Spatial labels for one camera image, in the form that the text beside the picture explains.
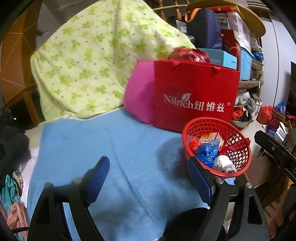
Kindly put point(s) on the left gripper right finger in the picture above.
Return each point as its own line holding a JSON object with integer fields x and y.
{"x": 217, "y": 193}

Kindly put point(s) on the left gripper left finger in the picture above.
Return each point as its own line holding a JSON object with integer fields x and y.
{"x": 79, "y": 194}

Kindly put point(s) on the white tissue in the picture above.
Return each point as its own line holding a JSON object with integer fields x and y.
{"x": 222, "y": 163}

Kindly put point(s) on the blue plastic bag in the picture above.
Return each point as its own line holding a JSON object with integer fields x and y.
{"x": 207, "y": 153}

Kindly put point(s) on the small orange white carton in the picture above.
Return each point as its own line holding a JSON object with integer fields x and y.
{"x": 206, "y": 138}

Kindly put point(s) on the red plastic bag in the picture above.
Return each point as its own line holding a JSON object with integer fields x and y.
{"x": 238, "y": 146}

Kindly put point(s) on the red mesh plastic basket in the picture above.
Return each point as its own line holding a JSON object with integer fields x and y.
{"x": 199, "y": 126}

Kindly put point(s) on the blue bed blanket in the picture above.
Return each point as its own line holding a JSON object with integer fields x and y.
{"x": 147, "y": 184}

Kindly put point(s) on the pink orange striped cloth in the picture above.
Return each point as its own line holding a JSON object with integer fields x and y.
{"x": 16, "y": 216}

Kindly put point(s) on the teal garment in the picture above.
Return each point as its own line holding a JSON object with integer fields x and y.
{"x": 12, "y": 190}

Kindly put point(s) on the black clothing pile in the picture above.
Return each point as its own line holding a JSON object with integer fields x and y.
{"x": 14, "y": 144}

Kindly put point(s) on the magenta pillow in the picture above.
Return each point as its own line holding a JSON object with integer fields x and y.
{"x": 140, "y": 91}

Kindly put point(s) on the red Nilrich paper bag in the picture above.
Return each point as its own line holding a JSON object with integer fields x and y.
{"x": 186, "y": 90}

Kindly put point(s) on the green clover pattern quilt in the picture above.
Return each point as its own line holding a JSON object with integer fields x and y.
{"x": 82, "y": 70}

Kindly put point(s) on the light blue cardboard box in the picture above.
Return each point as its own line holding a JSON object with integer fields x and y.
{"x": 222, "y": 58}

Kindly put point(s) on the red crumpled bag behind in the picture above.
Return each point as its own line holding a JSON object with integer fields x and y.
{"x": 194, "y": 55}

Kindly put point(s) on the navy blue bag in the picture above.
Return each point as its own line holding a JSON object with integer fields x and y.
{"x": 204, "y": 26}

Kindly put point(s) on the brown wooden cabinet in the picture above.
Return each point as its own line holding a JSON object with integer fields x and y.
{"x": 19, "y": 44}

